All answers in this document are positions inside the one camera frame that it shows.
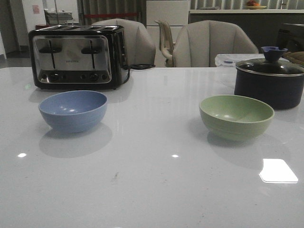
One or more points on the green plastic bowl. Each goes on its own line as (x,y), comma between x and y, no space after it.
(235,117)

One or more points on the beige upholstered chair right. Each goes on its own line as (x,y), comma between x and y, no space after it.
(198,43)

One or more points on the clear plastic container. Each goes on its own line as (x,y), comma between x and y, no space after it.
(230,60)

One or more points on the beige upholstered chair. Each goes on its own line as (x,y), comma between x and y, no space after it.
(198,43)
(140,48)

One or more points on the glass pot lid blue knob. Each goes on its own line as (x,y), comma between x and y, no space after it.
(270,64)

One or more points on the beige upholstered chair left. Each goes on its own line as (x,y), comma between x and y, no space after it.
(140,48)

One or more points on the white cabinet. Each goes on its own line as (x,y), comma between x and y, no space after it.
(175,12)

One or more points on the cream office chair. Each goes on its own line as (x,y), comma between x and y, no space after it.
(166,45)

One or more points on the black and chrome toaster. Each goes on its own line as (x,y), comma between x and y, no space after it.
(78,57)

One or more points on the brown cloth item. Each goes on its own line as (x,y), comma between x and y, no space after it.
(295,57)

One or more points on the blue plastic bowl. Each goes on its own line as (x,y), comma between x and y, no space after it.
(73,111)

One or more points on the dark blue cooking pot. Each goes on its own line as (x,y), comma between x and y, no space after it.
(280,92)

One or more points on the fruit bowl on counter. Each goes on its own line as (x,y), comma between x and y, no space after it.
(254,5)

